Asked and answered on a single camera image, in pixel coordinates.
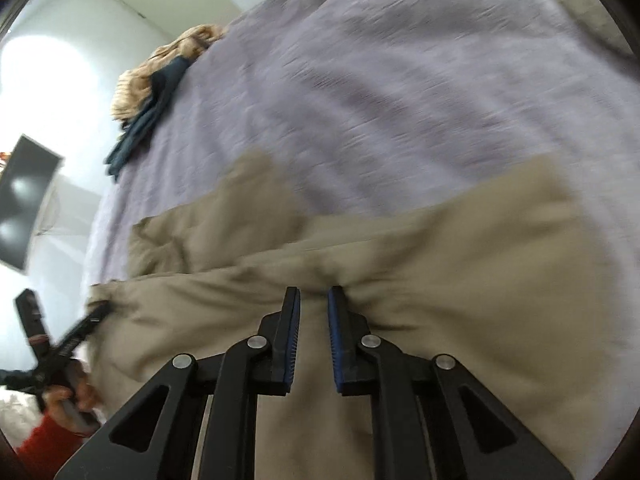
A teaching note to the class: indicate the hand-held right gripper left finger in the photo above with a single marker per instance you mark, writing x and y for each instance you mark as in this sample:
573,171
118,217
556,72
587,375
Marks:
292,345

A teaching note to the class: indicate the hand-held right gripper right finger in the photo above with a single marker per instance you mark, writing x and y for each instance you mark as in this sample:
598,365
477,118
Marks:
335,345

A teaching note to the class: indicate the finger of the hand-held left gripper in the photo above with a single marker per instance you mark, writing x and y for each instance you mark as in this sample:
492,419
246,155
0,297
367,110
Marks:
31,317
82,327

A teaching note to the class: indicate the khaki puffer jacket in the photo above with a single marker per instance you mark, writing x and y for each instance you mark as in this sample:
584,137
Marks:
450,285

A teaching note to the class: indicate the person's red-sleeved left forearm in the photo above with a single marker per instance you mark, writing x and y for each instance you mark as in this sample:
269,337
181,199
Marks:
50,450

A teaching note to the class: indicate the person's left hand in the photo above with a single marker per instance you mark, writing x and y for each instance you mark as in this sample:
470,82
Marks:
75,400

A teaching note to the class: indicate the white desk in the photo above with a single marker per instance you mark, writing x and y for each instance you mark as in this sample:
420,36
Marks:
75,210

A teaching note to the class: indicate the computer monitor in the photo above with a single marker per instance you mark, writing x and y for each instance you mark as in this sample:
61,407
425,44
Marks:
25,195

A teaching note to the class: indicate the dark blue garment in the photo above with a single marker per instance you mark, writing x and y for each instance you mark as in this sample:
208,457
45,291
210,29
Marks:
145,115

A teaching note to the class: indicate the purple fuzzy blanket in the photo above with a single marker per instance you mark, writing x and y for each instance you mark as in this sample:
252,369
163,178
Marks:
375,85

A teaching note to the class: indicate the beige knitted garment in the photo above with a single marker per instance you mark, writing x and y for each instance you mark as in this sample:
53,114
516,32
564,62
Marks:
150,67

